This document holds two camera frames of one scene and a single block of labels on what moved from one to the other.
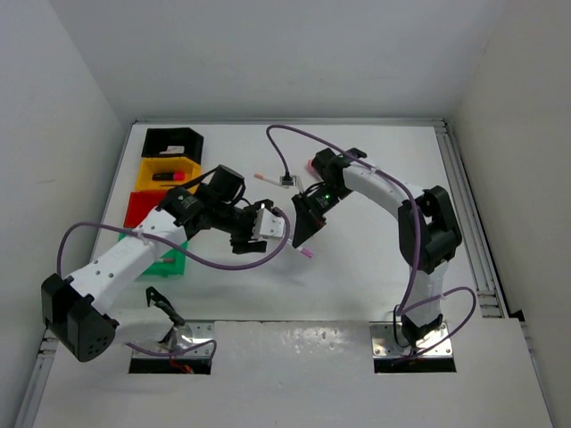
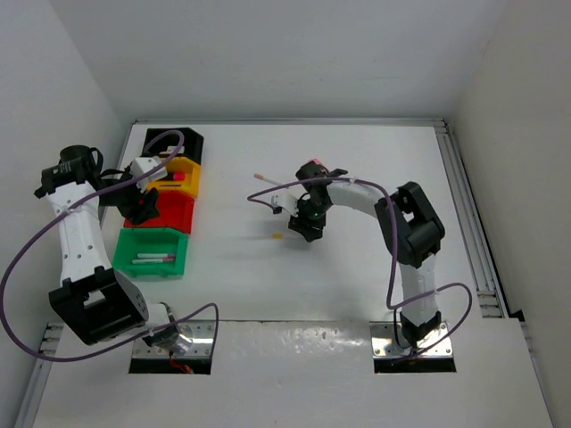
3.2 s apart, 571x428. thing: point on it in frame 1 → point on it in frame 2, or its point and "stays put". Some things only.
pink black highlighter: x=177 y=176 stays put
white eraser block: x=173 y=150 stays put
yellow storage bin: x=156 y=171 stays put
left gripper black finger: x=241 y=248 → x=147 y=207
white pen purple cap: x=307 y=252 → x=156 y=255
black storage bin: x=159 y=140 stays put
